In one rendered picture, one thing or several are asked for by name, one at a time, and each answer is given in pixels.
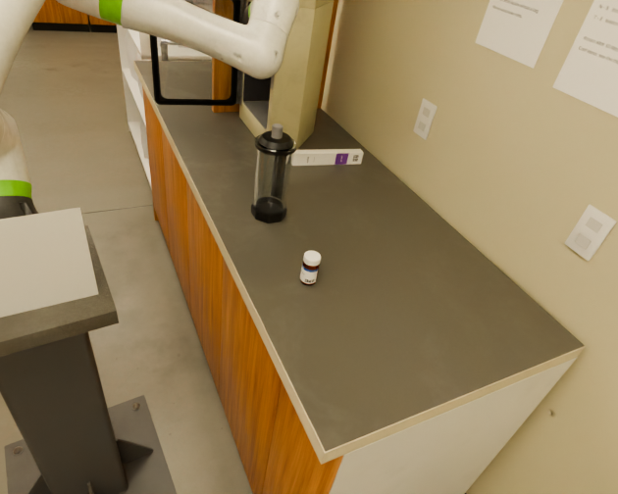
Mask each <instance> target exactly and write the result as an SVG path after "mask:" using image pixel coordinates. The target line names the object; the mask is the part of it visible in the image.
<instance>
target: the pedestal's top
mask: <svg viewBox="0 0 618 494"><path fill-rule="evenodd" d="M84 229H85V234H86V238H87V243H88V248H89V253H90V257H91V262H92V266H93V270H94V275H95V280H96V284H97V289H98V294H97V295H93V296H89V297H85V298H80V299H76V300H73V301H69V302H65V303H60V304H56V305H52V306H48V307H44V308H39V309H35V310H31V311H27V312H23V313H18V314H14V315H10V316H7V317H3V318H0V357H2V356H5V355H9V354H12V353H16V352H19V351H23V350H25V349H29V348H32V347H36V346H39V345H43V344H46V343H50V342H53V341H57V340H60V339H64V338H67V337H71V336H75V335H78V334H82V333H85V332H88V331H91V330H95V329H98V328H102V327H105V326H109V325H112V324H116V323H119V319H118V314H117V310H116V307H115V304H114V301H113V298H112V295H111V292H110V289H109V286H108V283H107V280H106V277H105V274H104V272H103V269H102V266H101V263H100V260H99V257H98V254H97V251H96V248H95V245H94V242H93V239H92V236H91V233H90V230H89V227H88V225H85V226H84Z"/></svg>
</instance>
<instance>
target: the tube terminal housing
mask: <svg viewBox="0 0 618 494"><path fill-rule="evenodd" d="M333 6H334V0H299V10H298V14H297V16H296V18H295V21H294V23H293V25H292V28H291V31H290V33H289V36H288V39H287V43H286V46H285V50H284V54H283V63H282V65H281V67H280V69H279V70H278V72H277V73H276V74H275V77H274V88H273V90H272V89H271V88H270V100H269V111H268V122H267V128H266V129H265V128H264V127H263V126H261V124H260V123H259V122H258V121H257V120H256V118H255V117H254V116H253V115H252V114H251V112H250V111H249V110H248V109H247V108H246V106H245V105H244V104H243V84H242V104H241V105H240V104H239V117H240V118H241V119H242V121H243V122H244V123H245V124H246V126H247V127H248V128H249V130H250V131H251V132H252V133H253V135H254V136H255V137H257V136H258V135H260V134H263V133H264V132H266V131H270V130H272V125H273V124H281V125H282V126H283V132H284V133H286V134H288V135H289V136H290V137H291V138H292V139H294V140H295V142H296V150H297V149H298V148H299V147H300V146H301V145H302V144H303V143H304V141H305V140H306V139H307V138H308V137H309V136H310V135H311V134H312V133H313V132H314V125H315V120H316V113H317V107H318V101H319V94H320V88H321V82H322V75H323V69H324V63H325V57H326V51H327V44H328V38H329V32H330V25H331V19H332V13H333Z"/></svg>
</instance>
